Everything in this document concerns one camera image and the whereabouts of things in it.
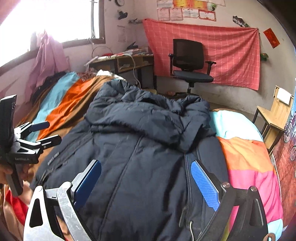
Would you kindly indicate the dark navy puffer jacket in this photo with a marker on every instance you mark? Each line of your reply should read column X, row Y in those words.
column 146, row 144

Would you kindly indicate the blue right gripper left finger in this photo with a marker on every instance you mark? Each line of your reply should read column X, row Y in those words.
column 83, row 184

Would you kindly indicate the red paper on wall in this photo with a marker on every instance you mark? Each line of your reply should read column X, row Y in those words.
column 270, row 35

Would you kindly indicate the black office chair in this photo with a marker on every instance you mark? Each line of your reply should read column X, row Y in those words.
column 187, row 63

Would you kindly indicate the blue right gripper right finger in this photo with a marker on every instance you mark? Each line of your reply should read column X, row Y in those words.
column 208, row 184

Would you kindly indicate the wooden desk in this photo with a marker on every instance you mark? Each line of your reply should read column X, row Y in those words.
column 131, row 60

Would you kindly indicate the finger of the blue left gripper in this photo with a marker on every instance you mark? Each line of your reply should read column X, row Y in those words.
column 49, row 142
column 39, row 126

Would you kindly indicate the pink hanging garment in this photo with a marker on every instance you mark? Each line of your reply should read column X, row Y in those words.
column 50, row 59

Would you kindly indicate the pink checked wall cloth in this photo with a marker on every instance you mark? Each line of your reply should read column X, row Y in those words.
column 235, row 50

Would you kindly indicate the window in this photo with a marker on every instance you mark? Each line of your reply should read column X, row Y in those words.
column 64, row 21

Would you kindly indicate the paper certificates on wall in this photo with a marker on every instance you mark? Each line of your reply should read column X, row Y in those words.
column 178, row 10

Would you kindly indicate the person's left hand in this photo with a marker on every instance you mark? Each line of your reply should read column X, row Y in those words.
column 7, row 170

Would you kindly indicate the light wooden chair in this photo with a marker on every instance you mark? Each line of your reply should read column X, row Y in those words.
column 276, row 118

